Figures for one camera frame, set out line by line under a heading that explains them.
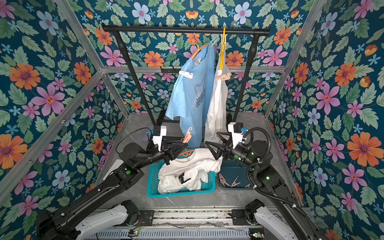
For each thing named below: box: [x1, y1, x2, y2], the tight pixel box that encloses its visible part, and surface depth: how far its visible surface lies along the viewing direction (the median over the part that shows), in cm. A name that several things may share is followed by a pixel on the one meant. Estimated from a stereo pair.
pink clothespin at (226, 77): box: [215, 73, 231, 81], surface depth 55 cm
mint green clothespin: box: [209, 33, 220, 48], surface depth 80 cm
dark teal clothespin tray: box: [217, 159, 255, 190], surface depth 86 cm
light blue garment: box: [166, 44, 217, 149], surface depth 70 cm
